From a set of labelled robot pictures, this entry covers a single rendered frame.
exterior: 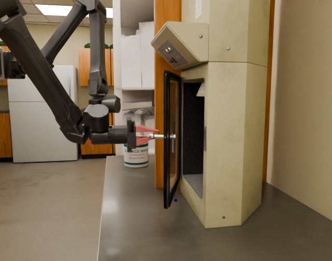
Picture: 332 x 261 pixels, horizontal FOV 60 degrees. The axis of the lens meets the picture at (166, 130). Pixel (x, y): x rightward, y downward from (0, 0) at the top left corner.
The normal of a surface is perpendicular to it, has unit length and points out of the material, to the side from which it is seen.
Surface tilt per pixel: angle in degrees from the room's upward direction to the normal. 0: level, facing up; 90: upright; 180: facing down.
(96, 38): 70
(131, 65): 91
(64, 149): 90
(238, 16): 90
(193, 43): 90
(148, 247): 0
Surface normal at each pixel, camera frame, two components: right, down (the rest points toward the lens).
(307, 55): -0.98, 0.03
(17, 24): 0.91, -0.08
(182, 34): 0.18, 0.13
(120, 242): 0.00, -0.99
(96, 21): -0.22, -0.13
